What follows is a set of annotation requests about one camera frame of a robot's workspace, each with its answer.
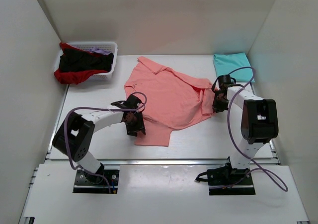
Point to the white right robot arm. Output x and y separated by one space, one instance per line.
259 121

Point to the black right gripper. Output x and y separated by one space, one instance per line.
216 108

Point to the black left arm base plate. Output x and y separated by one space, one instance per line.
89 184

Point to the white plastic basket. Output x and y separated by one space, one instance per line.
87 46

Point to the black t shirt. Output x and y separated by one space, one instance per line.
80 61

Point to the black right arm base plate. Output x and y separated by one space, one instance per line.
227 181

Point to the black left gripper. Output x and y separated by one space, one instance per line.
131 130

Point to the red t shirt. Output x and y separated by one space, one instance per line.
72 77

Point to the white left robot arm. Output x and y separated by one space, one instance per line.
74 136

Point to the folded teal t shirt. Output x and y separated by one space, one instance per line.
224 64

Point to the lavender t shirt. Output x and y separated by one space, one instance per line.
97 50

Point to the pink t shirt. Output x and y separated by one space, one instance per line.
175 101

